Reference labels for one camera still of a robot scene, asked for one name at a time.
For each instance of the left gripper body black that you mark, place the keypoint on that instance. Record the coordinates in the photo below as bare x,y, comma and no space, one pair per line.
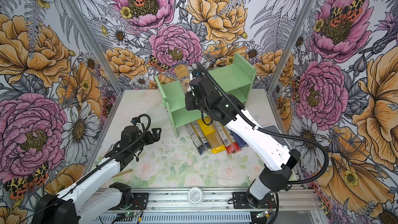
147,140

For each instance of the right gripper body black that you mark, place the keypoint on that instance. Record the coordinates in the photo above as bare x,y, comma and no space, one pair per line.
193,102

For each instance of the blue-bottom Arko spaghetti bag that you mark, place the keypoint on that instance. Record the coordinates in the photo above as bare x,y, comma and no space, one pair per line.
182,72

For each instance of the clear white-label spaghetti bag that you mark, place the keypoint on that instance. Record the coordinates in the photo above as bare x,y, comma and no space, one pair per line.
197,137

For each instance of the yellow spaghetti bag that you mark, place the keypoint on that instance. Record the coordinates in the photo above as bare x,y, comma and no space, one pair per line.
212,136

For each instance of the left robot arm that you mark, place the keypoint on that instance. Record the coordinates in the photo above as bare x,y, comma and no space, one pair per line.
80,203

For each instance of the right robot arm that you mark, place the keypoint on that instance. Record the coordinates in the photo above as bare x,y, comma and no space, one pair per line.
278,160

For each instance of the green wooden shelf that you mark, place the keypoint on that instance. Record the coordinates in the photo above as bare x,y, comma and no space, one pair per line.
234,83

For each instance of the small wooden stick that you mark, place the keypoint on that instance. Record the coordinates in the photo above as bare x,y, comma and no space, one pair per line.
122,173

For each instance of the blue Barilla spaghetti box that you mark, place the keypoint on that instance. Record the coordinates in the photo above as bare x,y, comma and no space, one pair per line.
240,142

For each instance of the red spaghetti bag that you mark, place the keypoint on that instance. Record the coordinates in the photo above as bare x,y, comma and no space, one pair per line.
227,138

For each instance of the white round lid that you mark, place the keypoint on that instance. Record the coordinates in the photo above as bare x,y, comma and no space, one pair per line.
195,196

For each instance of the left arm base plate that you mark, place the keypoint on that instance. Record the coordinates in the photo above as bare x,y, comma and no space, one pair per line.
137,201

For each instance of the white vented cable duct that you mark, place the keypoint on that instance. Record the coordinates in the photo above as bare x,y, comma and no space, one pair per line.
190,218

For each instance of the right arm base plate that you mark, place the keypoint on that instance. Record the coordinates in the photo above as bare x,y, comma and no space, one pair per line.
240,200

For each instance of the aluminium front rail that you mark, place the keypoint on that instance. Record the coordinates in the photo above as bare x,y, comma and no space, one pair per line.
172,200

